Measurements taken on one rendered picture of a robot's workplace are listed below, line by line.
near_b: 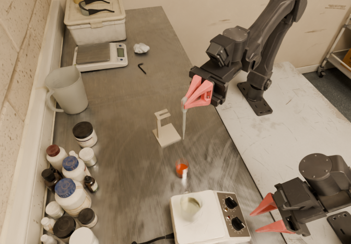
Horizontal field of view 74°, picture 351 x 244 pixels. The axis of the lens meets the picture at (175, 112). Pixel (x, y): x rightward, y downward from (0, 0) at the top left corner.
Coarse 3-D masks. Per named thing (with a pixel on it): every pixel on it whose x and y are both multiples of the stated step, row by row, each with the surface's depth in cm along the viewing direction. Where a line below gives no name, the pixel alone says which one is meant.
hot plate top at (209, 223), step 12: (204, 192) 63; (216, 204) 61; (180, 216) 59; (204, 216) 59; (216, 216) 59; (180, 228) 57; (192, 228) 57; (204, 228) 57; (216, 228) 57; (180, 240) 55; (192, 240) 55; (204, 240) 55
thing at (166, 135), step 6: (156, 114) 77; (168, 114) 77; (156, 120) 78; (162, 126) 89; (168, 126) 89; (156, 132) 87; (162, 132) 87; (168, 132) 87; (174, 132) 87; (156, 138) 86; (162, 138) 85; (168, 138) 85; (174, 138) 85; (180, 138) 86; (162, 144) 83
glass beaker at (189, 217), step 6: (186, 192) 56; (192, 192) 56; (180, 198) 55; (198, 198) 56; (180, 204) 54; (204, 204) 54; (180, 210) 57; (198, 210) 54; (186, 216) 55; (192, 216) 55; (198, 216) 58
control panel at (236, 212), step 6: (222, 198) 65; (234, 198) 68; (222, 204) 64; (222, 210) 62; (228, 210) 63; (234, 210) 64; (240, 210) 66; (234, 216) 63; (240, 216) 64; (228, 222) 61; (228, 228) 59; (234, 228) 60; (246, 228) 62; (234, 234) 59; (240, 234) 60; (246, 234) 61
